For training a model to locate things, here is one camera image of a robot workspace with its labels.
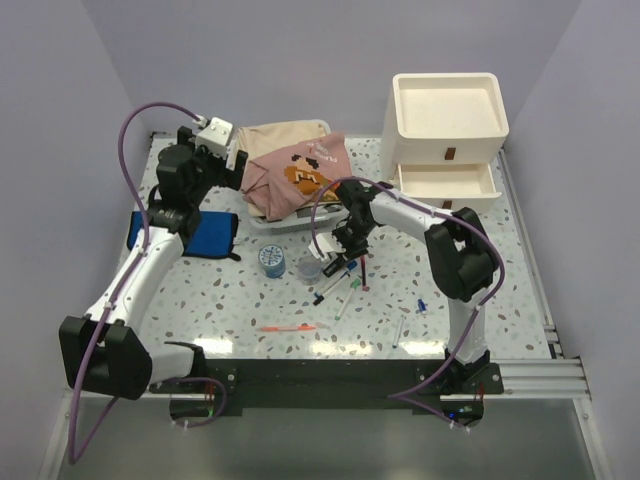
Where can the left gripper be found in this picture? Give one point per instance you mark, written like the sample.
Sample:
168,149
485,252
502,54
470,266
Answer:
232,177

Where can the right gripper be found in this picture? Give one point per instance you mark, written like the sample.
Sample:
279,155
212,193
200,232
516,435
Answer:
351,252

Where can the orange black highlighter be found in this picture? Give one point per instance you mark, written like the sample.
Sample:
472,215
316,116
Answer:
337,265

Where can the blue capped white marker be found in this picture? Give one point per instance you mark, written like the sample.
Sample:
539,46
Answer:
331,281

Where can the green white marker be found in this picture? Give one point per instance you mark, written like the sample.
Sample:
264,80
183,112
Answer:
354,286

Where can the magenta pen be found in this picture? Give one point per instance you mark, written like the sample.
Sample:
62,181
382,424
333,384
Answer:
363,273

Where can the black capped white marker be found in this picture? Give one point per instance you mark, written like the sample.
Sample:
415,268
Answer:
319,297

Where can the white laundry basket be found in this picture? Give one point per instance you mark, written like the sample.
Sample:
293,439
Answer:
299,220

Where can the pink printed t-shirt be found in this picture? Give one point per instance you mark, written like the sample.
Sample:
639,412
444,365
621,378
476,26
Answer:
281,182

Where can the orange pen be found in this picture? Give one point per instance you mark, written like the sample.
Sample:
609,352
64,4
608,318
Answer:
279,329

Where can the white drawer cabinet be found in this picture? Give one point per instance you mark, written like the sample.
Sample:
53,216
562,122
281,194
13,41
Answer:
426,114

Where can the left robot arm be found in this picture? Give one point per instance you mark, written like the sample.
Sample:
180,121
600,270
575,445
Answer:
101,350

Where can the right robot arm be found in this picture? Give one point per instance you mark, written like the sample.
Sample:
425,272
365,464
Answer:
465,266

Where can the clear plastic cup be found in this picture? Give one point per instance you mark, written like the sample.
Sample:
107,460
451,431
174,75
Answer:
309,270

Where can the blue cloth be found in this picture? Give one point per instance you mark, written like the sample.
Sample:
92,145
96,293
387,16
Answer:
209,235

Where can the blue round tin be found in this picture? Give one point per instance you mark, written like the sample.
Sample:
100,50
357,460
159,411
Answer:
271,259

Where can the white slim pen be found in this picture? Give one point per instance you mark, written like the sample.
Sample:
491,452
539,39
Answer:
398,332

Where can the blue binder clip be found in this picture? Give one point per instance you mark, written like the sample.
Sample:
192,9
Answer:
422,306

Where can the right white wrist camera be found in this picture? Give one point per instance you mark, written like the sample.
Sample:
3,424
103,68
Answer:
325,247

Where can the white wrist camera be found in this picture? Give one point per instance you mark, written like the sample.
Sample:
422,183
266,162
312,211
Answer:
325,247
217,133

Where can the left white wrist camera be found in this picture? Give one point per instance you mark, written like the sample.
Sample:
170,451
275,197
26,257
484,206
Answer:
217,133

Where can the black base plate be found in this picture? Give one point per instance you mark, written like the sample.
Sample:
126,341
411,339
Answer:
342,384

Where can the brown top drawer handle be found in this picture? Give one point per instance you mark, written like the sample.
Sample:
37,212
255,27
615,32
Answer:
450,154

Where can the aluminium rail frame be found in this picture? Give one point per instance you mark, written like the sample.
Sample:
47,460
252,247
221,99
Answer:
221,304

